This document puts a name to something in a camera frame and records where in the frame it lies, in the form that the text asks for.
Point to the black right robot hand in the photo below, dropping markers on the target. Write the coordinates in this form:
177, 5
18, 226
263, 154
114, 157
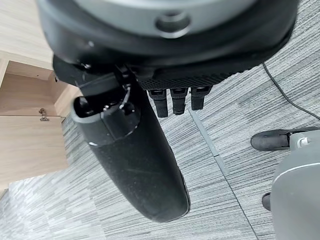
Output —
140, 160

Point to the metal cabinet door hinge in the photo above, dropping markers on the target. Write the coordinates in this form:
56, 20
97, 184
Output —
44, 114

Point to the open wooden cabinet door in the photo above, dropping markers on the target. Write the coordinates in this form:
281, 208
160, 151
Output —
30, 147

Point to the light wooden office cabinet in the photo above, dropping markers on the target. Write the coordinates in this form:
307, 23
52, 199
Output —
25, 52

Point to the dark robot foot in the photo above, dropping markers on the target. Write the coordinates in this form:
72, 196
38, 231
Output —
266, 201
272, 140

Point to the silver robot leg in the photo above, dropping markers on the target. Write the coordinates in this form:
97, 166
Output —
297, 190

